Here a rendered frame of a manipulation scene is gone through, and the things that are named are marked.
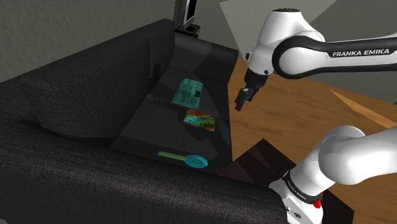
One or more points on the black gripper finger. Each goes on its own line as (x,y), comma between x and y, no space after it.
(242,98)

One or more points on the black floor stand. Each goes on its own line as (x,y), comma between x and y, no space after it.
(187,15)

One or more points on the teal printed book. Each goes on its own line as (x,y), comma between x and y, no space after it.
(187,93)

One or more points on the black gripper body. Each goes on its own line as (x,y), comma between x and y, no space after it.
(255,81)

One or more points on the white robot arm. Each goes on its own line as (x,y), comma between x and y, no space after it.
(341,155)

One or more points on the dark grey fabric sofa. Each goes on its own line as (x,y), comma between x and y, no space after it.
(77,124)

